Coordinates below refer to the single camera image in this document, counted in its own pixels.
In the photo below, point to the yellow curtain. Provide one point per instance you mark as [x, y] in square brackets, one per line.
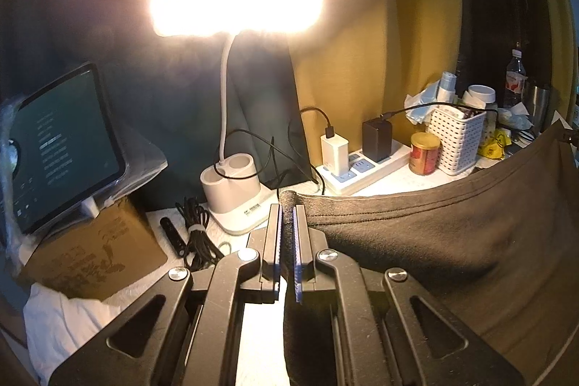
[366, 56]

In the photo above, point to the black charger adapter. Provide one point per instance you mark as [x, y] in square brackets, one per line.
[377, 139]

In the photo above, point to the white garment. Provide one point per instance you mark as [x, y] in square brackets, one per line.
[57, 326]

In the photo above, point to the plastic cola bottle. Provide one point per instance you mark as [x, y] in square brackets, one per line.
[515, 80]

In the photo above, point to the dark brown t-shirt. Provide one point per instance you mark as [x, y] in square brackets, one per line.
[499, 248]

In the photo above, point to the dark teal curtain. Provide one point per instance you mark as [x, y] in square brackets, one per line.
[167, 89]

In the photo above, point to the white perforated plastic basket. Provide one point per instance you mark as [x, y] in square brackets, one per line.
[459, 138]

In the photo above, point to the red gold tin can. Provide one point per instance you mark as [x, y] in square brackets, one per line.
[424, 154]

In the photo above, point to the white power strip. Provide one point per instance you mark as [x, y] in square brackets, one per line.
[363, 172]

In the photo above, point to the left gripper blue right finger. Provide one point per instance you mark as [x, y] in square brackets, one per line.
[303, 255]

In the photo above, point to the clear jar white lid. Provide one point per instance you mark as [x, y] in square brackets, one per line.
[483, 97]

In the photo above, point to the yellow snack packet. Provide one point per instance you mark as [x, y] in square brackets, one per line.
[494, 147]

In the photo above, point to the brown cardboard box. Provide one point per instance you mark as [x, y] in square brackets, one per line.
[97, 258]

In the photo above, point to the white charger adapter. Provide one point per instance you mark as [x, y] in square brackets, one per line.
[335, 154]

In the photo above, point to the steel tumbler cup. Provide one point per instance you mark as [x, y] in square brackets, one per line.
[536, 101]

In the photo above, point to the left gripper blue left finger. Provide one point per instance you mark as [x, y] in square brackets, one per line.
[271, 254]

